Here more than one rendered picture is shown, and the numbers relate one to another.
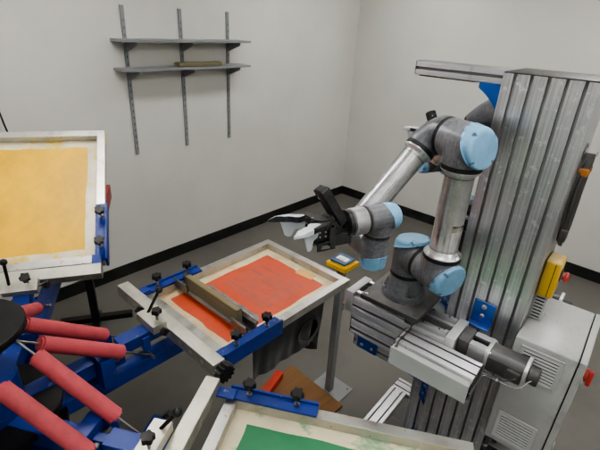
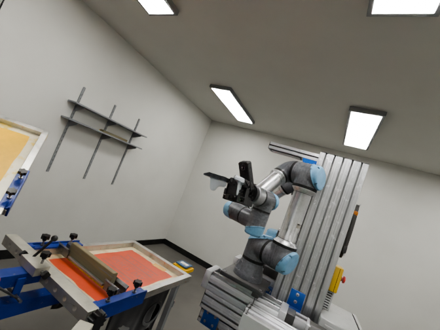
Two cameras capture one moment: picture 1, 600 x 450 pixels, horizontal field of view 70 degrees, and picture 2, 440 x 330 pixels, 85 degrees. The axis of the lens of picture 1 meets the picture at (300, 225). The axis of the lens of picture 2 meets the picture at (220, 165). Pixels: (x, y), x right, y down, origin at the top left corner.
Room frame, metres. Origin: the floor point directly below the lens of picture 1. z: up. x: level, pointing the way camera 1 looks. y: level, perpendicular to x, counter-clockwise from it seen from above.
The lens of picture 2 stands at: (0.17, 0.25, 1.64)
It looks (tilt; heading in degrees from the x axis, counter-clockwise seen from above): 5 degrees up; 346
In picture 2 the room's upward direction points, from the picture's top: 21 degrees clockwise
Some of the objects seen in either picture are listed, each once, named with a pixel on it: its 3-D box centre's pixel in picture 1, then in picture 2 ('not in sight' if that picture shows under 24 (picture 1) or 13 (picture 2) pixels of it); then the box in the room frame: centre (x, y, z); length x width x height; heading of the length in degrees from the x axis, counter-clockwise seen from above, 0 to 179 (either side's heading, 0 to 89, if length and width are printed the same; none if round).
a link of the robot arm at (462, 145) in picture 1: (450, 212); (294, 216); (1.20, -0.45, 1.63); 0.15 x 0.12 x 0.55; 28
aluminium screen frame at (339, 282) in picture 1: (250, 288); (119, 266); (1.71, 0.22, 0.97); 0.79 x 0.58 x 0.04; 139
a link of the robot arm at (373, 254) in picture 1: (370, 246); (253, 220); (1.09, -0.21, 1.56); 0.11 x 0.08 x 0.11; 28
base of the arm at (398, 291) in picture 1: (404, 280); (250, 266); (1.32, -0.39, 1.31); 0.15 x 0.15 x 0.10
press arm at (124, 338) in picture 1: (139, 336); (14, 276); (1.29, 0.59, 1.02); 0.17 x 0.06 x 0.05; 139
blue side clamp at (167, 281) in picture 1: (173, 283); (54, 249); (1.71, 0.58, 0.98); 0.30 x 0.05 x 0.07; 139
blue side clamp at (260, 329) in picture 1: (252, 340); (119, 302); (1.35, 0.16, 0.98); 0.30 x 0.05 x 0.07; 139
